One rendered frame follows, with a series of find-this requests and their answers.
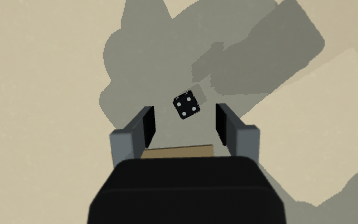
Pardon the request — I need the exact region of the tan square mat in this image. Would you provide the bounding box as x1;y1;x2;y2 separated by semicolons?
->
141;145;213;158

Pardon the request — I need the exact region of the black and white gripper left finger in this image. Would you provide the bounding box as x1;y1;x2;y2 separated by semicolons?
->
109;106;156;168

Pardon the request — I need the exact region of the black die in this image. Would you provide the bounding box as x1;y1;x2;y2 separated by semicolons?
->
173;90;200;119

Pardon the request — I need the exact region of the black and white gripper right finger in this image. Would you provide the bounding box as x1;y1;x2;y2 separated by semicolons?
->
216;103;260;167

